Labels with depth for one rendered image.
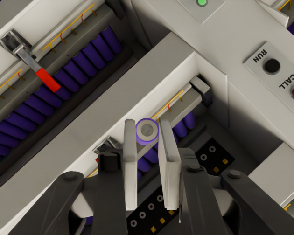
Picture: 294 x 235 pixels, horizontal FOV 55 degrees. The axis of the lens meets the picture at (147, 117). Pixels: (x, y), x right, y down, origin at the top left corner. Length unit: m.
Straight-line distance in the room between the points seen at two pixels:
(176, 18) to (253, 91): 0.13
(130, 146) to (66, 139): 0.21
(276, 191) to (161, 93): 0.17
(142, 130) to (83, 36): 0.27
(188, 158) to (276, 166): 0.21
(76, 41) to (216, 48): 0.21
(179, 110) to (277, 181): 0.14
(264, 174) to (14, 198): 0.29
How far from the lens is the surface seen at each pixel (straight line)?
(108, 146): 0.36
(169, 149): 0.16
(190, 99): 0.38
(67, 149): 0.35
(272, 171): 0.36
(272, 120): 0.35
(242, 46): 0.36
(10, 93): 0.47
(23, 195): 0.38
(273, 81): 0.36
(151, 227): 0.50
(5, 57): 0.44
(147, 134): 0.20
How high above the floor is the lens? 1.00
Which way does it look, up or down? 8 degrees down
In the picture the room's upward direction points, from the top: 137 degrees clockwise
